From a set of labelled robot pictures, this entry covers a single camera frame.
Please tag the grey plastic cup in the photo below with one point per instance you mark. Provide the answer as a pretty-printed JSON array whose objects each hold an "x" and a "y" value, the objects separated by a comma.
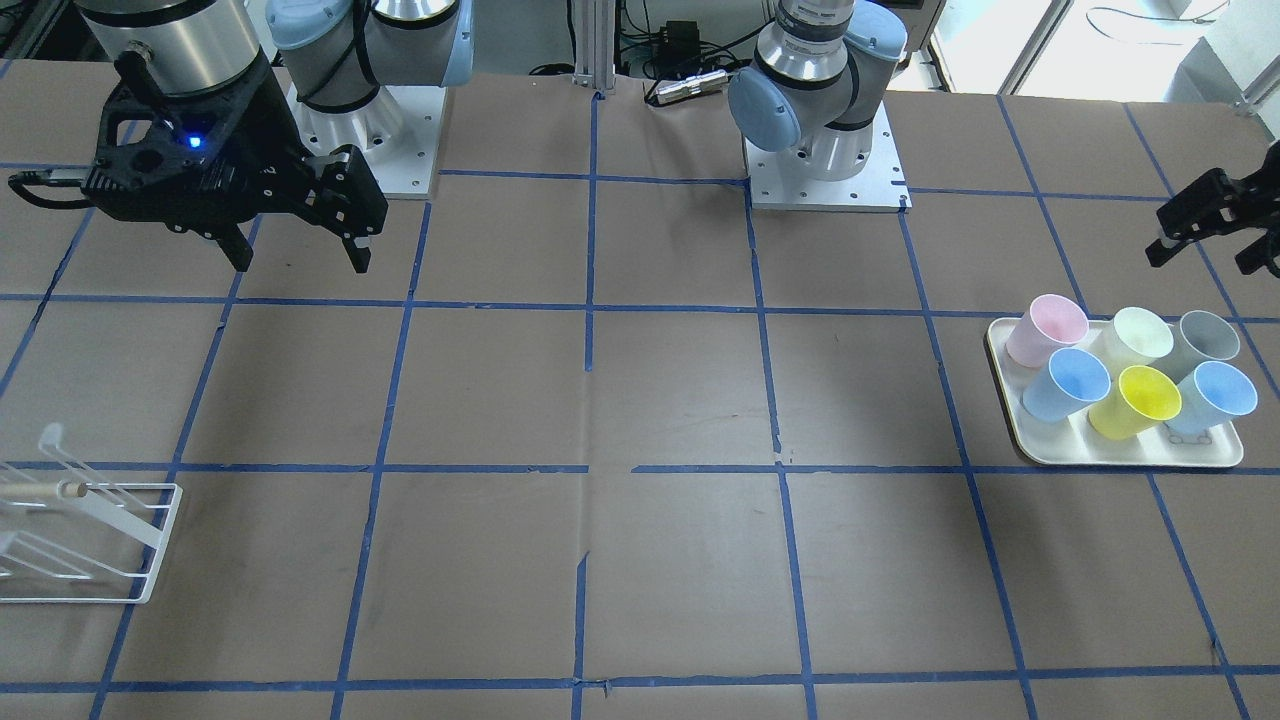
[{"x": 1199, "y": 337}]

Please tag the cream plastic cup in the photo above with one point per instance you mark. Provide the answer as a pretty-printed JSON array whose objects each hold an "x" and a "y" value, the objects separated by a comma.
[{"x": 1134, "y": 337}]

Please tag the blue plastic cup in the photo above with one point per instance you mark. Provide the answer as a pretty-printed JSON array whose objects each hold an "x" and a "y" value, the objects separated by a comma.
[
  {"x": 1211, "y": 395},
  {"x": 1071, "y": 380}
]

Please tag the yellow plastic cup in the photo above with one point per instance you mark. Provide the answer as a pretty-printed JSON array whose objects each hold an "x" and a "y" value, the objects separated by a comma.
[{"x": 1141, "y": 398}]

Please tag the white wire cup rack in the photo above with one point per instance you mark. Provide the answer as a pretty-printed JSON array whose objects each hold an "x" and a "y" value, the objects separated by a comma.
[{"x": 74, "y": 535}]

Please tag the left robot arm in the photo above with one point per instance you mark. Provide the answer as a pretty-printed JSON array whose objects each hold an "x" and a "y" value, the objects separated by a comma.
[{"x": 810, "y": 109}]

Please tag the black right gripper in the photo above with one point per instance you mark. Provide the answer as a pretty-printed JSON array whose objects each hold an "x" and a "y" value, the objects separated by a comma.
[{"x": 258, "y": 118}]

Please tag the pink plastic cup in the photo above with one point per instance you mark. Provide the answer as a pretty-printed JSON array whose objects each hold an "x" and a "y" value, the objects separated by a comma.
[{"x": 1052, "y": 322}]

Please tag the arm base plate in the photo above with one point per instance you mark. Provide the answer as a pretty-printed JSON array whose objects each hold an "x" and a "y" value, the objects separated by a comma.
[
  {"x": 398, "y": 132},
  {"x": 832, "y": 170}
]

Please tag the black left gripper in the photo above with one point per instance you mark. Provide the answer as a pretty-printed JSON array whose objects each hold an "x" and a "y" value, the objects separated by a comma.
[{"x": 1214, "y": 203}]

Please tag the aluminium frame post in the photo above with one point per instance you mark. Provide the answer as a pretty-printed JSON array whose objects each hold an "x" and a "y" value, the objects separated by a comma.
[{"x": 593, "y": 33}]

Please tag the cream plastic tray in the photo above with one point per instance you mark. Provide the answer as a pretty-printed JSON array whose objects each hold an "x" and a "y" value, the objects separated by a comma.
[{"x": 1073, "y": 441}]

